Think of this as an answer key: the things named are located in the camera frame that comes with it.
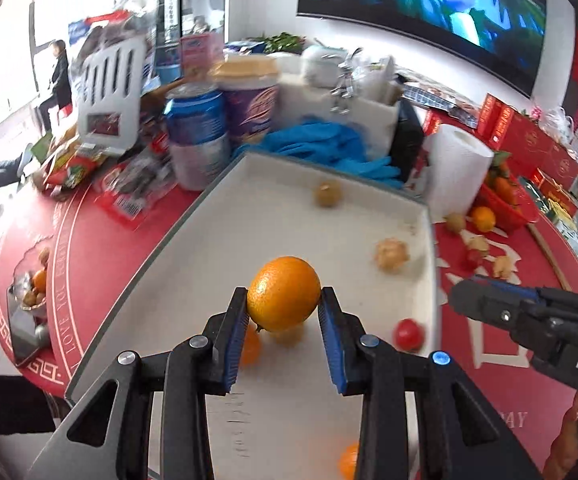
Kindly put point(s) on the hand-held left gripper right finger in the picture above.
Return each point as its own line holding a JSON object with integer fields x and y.
{"x": 330, "y": 345}

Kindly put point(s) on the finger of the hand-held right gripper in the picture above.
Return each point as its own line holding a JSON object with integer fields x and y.
{"x": 489, "y": 307}
{"x": 544, "y": 294}

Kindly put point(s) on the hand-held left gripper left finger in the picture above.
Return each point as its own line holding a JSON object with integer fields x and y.
{"x": 235, "y": 340}

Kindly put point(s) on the small mandarin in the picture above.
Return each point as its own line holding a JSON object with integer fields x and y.
{"x": 251, "y": 347}

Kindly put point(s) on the large orange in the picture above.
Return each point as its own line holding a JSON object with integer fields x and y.
{"x": 284, "y": 292}
{"x": 349, "y": 460}

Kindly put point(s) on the red cherry tomato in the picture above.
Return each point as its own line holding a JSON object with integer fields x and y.
{"x": 409, "y": 335}

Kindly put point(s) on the lumpy brown fruit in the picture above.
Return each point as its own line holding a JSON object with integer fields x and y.
{"x": 391, "y": 255}

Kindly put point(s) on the grey tray with white inside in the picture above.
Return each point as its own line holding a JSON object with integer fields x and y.
{"x": 279, "y": 230}

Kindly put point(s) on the round brown fruit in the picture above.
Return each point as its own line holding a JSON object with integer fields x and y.
{"x": 328, "y": 194}

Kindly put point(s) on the beige husked fruit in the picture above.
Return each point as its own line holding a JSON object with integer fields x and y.
{"x": 478, "y": 244}

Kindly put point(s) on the green gift box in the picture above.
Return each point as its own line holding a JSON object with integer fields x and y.
{"x": 561, "y": 215}

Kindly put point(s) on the red plastic basket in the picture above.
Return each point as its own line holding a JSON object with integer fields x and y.
{"x": 514, "y": 212}

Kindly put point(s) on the medium orange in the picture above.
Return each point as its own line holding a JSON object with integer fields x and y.
{"x": 484, "y": 219}

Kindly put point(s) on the small brown fruit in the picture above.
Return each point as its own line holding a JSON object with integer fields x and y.
{"x": 455, "y": 222}

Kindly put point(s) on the red gift box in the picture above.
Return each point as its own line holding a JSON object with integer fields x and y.
{"x": 534, "y": 145}
{"x": 494, "y": 117}
{"x": 554, "y": 192}

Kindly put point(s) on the leafy tangerine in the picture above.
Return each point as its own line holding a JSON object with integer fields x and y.
{"x": 504, "y": 187}

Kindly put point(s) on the white paper towel roll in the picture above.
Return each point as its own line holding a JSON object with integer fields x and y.
{"x": 451, "y": 170}

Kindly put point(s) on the red printed mat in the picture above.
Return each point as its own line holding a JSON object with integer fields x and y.
{"x": 99, "y": 260}

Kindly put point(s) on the clear plastic bag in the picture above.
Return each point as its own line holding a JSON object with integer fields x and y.
{"x": 559, "y": 120}

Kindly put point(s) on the black box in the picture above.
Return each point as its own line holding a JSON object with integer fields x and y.
{"x": 409, "y": 140}

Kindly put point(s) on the blue gloves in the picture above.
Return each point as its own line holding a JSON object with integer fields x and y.
{"x": 329, "y": 145}

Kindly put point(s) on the blue drink can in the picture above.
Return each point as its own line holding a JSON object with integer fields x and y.
{"x": 196, "y": 140}

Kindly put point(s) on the checkered packet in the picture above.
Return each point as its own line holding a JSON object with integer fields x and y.
{"x": 434, "y": 100}

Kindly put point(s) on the white box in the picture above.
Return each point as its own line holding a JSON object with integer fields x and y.
{"x": 369, "y": 120}

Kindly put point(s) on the purple drink cup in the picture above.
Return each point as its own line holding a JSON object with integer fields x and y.
{"x": 249, "y": 105}

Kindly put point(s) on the red green snack packet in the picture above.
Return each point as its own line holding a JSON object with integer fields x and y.
{"x": 71, "y": 167}

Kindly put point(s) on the dark cloth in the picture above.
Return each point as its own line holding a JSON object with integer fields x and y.
{"x": 4, "y": 405}

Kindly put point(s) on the chrome tap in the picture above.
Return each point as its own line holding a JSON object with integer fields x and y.
{"x": 341, "y": 85}

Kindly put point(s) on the white slotted plastic basket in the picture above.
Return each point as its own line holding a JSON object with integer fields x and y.
{"x": 111, "y": 95}

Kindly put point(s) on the white teapot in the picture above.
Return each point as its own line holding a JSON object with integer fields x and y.
{"x": 319, "y": 62}

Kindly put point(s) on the pink carton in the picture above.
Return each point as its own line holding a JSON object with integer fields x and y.
{"x": 199, "y": 50}

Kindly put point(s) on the green vegetables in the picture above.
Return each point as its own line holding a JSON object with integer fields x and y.
{"x": 281, "y": 42}

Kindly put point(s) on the wall television screen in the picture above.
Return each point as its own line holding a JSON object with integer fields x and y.
{"x": 419, "y": 5}

